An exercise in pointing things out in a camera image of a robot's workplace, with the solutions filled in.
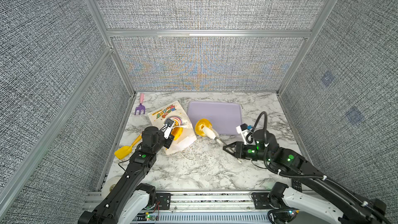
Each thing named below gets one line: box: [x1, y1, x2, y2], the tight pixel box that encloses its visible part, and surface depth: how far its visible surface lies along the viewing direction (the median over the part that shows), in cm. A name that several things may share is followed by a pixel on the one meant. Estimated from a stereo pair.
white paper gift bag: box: [147, 100, 198, 156], surface depth 93 cm
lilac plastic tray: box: [187, 101, 243, 135], surface depth 113 cm
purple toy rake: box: [134, 92, 146, 115], surface depth 112 cm
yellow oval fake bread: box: [171, 126, 184, 141], surface depth 96 cm
